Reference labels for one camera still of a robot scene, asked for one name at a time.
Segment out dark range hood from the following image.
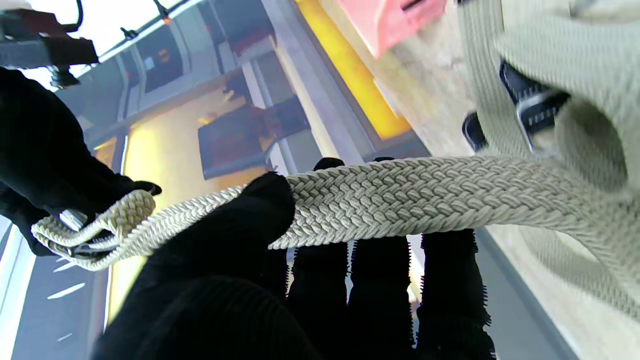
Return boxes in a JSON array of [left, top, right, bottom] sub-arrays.
[[197, 95, 312, 181]]

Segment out beige woven belt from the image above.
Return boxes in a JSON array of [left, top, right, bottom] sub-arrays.
[[30, 0, 640, 322]]

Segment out black metal rod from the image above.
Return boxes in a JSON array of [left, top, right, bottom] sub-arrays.
[[97, 0, 201, 63]]

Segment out pink plastic mesh basket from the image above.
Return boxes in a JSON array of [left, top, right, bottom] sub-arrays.
[[337, 0, 448, 59]]

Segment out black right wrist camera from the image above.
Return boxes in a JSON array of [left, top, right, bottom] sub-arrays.
[[0, 7, 99, 88]]

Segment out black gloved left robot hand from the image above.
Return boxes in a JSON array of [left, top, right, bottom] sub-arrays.
[[92, 156, 497, 360]]

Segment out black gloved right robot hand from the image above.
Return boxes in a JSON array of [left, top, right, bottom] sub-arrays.
[[0, 67, 163, 257]]

